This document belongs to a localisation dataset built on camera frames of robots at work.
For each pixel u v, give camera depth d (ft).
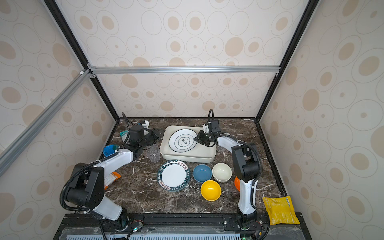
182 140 3.21
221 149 3.28
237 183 2.71
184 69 3.02
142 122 2.73
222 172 2.93
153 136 2.60
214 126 2.61
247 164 1.76
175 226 2.39
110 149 2.93
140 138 2.33
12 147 1.73
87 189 1.47
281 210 2.48
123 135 3.52
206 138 2.93
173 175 2.97
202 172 2.94
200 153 3.28
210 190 2.68
